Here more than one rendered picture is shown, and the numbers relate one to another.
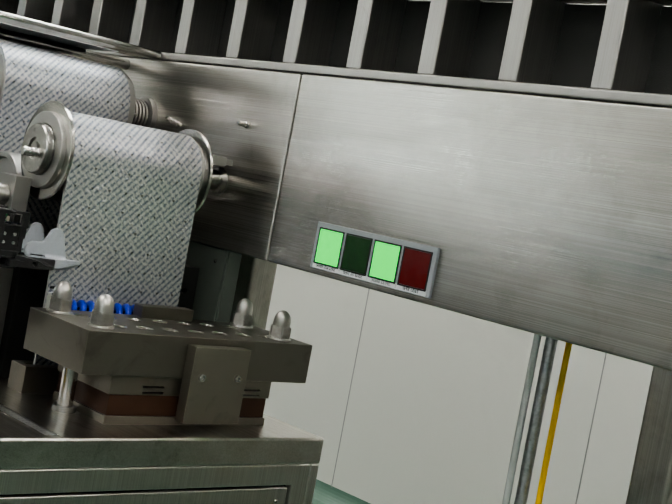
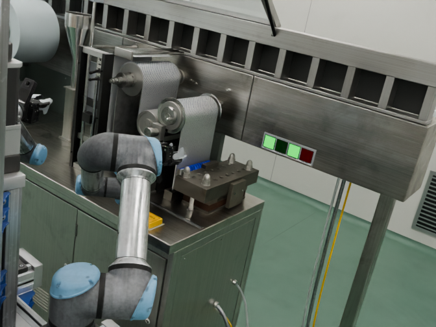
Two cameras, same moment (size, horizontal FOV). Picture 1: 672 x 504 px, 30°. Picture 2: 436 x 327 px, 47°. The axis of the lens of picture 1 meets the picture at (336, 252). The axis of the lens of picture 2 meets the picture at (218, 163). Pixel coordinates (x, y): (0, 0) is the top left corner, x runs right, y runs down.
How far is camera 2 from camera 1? 90 cm
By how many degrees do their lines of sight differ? 22
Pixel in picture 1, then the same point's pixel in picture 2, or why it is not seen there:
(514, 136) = (347, 118)
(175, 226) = (210, 132)
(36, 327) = (179, 183)
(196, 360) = (233, 189)
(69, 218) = (182, 141)
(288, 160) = (249, 107)
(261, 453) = (250, 211)
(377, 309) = not seen: hidden behind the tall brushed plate
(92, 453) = (211, 230)
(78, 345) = (202, 193)
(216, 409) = (237, 200)
